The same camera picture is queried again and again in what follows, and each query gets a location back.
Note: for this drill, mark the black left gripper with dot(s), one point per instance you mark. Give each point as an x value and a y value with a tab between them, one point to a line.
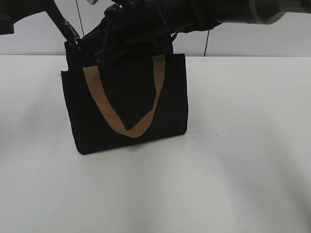
12	11

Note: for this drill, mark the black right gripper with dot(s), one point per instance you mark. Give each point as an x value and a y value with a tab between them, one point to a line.
146	26

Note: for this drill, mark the black tote bag tan handles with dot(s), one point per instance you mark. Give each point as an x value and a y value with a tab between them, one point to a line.
135	99

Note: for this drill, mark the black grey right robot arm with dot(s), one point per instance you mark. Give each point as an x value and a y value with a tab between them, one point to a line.
209	14

